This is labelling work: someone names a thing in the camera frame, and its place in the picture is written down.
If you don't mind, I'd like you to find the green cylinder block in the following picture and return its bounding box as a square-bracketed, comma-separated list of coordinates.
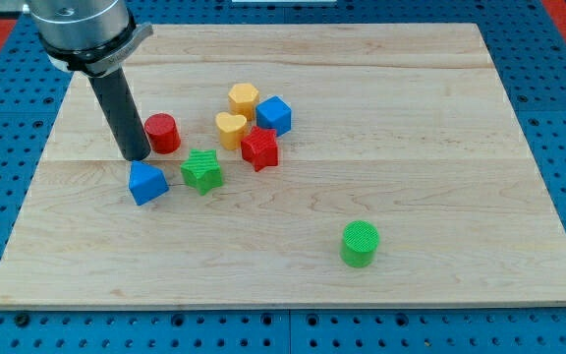
[340, 220, 380, 267]

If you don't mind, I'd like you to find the green star block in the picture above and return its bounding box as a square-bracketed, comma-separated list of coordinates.
[181, 148, 223, 196]

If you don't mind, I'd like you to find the yellow heart block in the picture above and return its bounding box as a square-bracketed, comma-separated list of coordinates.
[215, 112, 248, 150]

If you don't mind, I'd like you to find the red star block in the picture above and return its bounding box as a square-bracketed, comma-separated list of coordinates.
[241, 126, 279, 172]

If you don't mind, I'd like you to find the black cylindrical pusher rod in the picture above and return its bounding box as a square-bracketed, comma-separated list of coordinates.
[89, 69, 151, 161]

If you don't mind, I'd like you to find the blue cube block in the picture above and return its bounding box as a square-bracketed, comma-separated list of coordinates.
[255, 96, 292, 137]

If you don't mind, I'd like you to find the yellow hexagon block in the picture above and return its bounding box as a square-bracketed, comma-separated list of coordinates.
[228, 83, 259, 121]

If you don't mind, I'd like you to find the blue triangle block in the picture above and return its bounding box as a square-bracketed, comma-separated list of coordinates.
[129, 161, 169, 206]

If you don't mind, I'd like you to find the red cylinder block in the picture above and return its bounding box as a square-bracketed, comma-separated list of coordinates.
[144, 113, 181, 154]

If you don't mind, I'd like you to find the light wooden board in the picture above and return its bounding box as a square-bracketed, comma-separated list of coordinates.
[0, 24, 566, 311]

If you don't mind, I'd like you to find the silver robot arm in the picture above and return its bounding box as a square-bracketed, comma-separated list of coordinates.
[27, 0, 153, 161]

